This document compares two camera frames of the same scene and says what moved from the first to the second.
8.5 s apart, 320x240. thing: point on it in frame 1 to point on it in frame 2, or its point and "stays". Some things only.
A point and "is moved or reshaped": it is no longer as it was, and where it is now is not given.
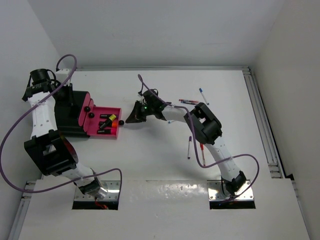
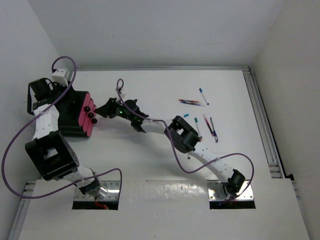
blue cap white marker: x=201 y=91 stays
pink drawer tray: x=92 y=120 is moved or reshaped
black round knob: x=87 y=109 stays
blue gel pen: x=188 y=103 stays
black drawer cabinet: x=68 y=114 stays
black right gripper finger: x=137 y=115 to x=107 y=109
